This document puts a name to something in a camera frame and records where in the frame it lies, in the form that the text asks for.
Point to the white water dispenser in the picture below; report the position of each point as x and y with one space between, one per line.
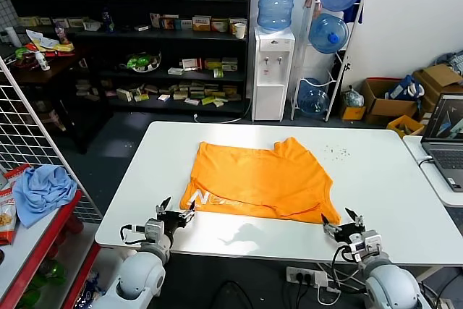
269 77

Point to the black shelf unit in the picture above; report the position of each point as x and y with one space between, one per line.
162 36

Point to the red and white cart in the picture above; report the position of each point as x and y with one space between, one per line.
32 247

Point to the stacked brown cardboard box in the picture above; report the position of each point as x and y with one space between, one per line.
443 75

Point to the blue shopping bag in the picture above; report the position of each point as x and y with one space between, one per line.
401 88

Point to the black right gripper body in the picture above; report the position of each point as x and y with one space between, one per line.
349 233

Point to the orange t-shirt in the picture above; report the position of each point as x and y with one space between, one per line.
260 178

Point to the pink drink bottle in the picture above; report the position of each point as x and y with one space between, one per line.
62 34

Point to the grey blue clothes pile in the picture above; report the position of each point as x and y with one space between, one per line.
454 59

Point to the red white medicine box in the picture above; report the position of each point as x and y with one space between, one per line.
191 64

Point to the small white side table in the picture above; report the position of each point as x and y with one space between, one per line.
439 193

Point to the small white plastic bottle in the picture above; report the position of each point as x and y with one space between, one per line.
43 63

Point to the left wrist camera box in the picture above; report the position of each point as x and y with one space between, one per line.
153 230

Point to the open brown cardboard box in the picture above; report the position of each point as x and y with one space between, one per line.
394 108

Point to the red white snack bag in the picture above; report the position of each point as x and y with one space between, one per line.
6 215

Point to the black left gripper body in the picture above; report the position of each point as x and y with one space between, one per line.
173 219

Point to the white power strip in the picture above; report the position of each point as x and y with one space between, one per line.
307 276

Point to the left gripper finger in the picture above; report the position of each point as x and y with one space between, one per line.
161 209
190 213

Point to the small white flat box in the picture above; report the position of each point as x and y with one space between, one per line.
163 98

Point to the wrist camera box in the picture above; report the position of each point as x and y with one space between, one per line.
367 245
153 230

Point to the white metal jug rack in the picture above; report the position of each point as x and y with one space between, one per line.
338 81

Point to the green plastic bottle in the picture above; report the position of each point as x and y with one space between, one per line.
54 273

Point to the bowl with green bag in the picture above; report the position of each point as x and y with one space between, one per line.
141 62

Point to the orange white medicine box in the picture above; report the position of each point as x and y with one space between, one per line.
201 24

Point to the empty blue water jug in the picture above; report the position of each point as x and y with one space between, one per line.
314 101

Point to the white paper cup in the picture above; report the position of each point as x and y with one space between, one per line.
240 31

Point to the light blue crumpled cloth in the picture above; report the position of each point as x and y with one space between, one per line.
43 189

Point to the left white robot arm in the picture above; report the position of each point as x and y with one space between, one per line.
139 276

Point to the grey plastic bag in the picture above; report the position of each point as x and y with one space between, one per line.
353 98

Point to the blue snack packet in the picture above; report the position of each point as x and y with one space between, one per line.
87 296

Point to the white cylinder container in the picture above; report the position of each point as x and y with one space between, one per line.
12 37

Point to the dark wooden table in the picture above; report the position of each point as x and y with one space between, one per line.
54 66

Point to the pile of papers and packets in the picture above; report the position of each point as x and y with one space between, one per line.
45 42

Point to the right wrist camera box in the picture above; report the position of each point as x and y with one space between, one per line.
367 245

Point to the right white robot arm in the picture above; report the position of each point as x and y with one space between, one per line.
390 283

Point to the dark blue bottle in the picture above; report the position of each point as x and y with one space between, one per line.
108 21

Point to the upright blue water jug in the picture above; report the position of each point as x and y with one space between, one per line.
276 1

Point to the large white table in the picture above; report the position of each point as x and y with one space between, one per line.
361 193

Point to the yellow plastic bin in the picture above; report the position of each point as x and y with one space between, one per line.
396 122

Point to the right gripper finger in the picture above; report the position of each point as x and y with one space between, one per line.
358 221
330 228

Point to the grey open laptop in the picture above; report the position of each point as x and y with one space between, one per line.
446 157

